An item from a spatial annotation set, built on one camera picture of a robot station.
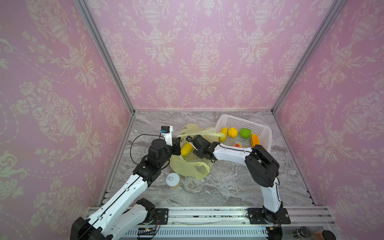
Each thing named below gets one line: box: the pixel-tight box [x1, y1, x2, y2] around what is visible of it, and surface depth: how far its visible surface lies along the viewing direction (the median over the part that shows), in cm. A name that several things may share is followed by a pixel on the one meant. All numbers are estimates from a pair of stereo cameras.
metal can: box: [290, 226, 312, 240], surface depth 64 cm
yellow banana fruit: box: [220, 127, 229, 142], surface depth 105 cm
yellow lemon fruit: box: [227, 127, 239, 138], surface depth 103 cm
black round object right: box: [322, 230, 337, 240], surface depth 62 cm
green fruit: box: [239, 128, 252, 139], surface depth 103 cm
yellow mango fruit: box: [180, 142, 193, 156], surface depth 96 cm
